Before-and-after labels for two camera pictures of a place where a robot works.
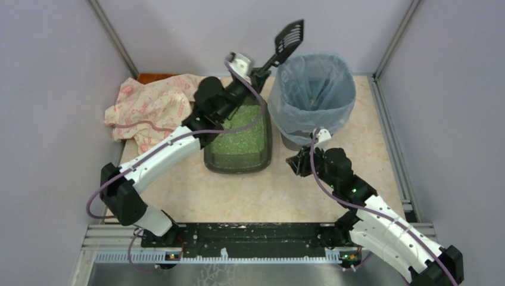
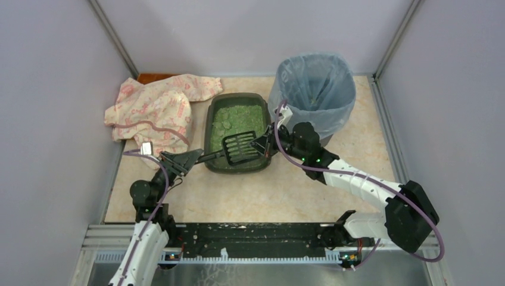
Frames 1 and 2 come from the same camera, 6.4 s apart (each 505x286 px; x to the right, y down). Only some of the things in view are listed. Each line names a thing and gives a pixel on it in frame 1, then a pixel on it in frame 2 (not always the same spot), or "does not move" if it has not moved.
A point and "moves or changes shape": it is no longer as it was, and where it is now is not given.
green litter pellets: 251,140 does not move
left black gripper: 256,76 to 171,164
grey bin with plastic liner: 312,91 does not move
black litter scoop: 287,41 to 236,149
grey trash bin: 293,146 moves or changes shape
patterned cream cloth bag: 145,111 does not move
